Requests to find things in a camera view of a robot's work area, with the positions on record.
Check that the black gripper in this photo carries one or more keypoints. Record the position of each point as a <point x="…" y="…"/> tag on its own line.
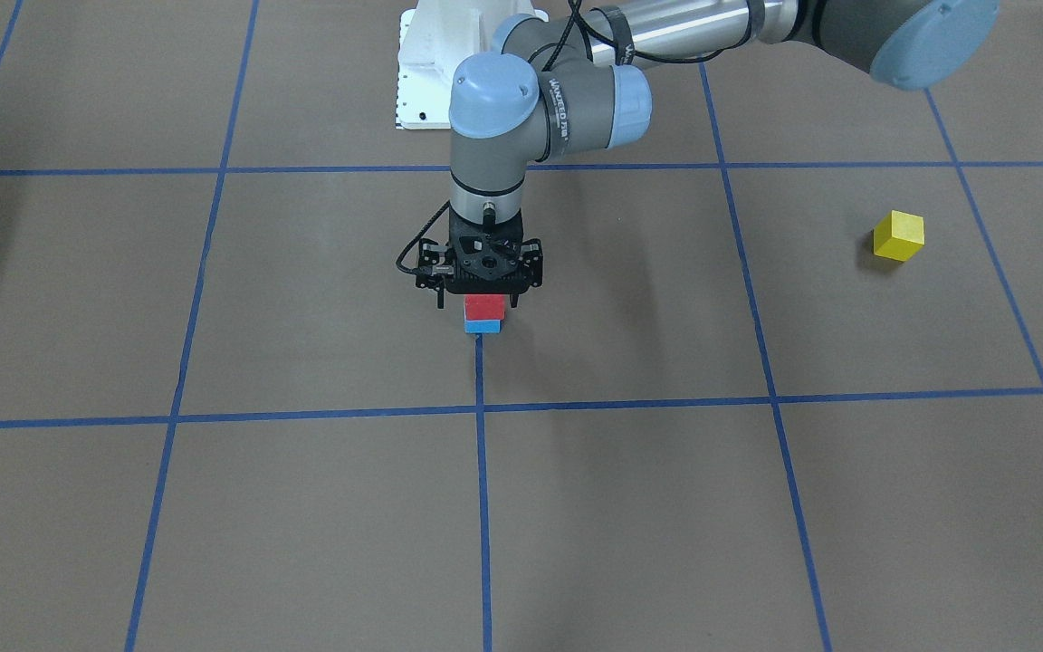
<point x="534" y="261"/>

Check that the red wooden cube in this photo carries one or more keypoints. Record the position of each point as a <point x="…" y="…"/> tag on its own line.
<point x="485" y="307"/>

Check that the blue wooden cube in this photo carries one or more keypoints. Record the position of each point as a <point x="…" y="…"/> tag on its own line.
<point x="489" y="326"/>

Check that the yellow wooden cube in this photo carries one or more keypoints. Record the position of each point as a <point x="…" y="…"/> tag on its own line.
<point x="899" y="236"/>

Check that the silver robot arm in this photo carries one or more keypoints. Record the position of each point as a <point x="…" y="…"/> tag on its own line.
<point x="546" y="90"/>

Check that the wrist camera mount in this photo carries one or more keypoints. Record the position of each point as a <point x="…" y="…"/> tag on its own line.
<point x="431" y="268"/>

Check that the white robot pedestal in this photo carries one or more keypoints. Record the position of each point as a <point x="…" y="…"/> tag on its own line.
<point x="435" y="36"/>

